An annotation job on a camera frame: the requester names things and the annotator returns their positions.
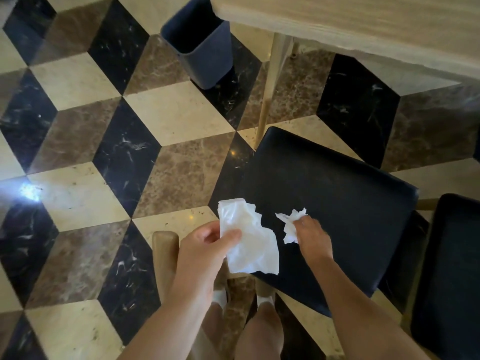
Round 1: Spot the small white tissue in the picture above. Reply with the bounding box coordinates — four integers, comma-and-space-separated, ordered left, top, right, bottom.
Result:
275, 207, 308, 245

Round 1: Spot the person's right forearm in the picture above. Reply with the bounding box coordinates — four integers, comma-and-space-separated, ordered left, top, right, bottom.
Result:
308, 256, 432, 360

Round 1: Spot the person's right leg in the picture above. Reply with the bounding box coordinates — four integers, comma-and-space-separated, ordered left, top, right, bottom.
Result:
234, 301, 285, 360

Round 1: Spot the person's leg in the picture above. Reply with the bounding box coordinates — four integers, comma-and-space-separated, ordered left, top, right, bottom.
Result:
234, 301, 285, 360
198, 300, 226, 360

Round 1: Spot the dark blue trash bin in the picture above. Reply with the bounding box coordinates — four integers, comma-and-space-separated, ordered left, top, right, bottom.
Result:
160, 0, 234, 91

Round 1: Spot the person's left hand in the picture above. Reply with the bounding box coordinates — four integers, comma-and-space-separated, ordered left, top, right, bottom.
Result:
170, 220, 243, 301

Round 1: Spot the white left shoe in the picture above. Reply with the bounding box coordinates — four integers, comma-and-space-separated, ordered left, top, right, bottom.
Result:
211, 289, 229, 310

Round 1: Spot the black cushioned wooden chair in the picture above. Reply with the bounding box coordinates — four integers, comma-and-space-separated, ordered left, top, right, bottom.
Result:
400, 193, 480, 360
152, 126, 430, 319

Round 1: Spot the person's left forearm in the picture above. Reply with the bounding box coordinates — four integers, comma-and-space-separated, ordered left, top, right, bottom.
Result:
118, 290, 214, 360

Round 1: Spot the large white tissue sheet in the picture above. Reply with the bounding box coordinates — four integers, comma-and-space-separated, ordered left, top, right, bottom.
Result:
218, 198, 281, 276

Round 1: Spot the person's left leg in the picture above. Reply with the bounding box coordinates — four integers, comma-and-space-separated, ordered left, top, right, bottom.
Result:
198, 300, 226, 360

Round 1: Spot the light wooden table leg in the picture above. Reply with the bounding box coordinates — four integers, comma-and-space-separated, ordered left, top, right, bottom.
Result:
254, 32, 295, 150

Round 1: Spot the person's right hand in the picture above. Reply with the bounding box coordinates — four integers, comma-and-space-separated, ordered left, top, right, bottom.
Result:
292, 215, 334, 268

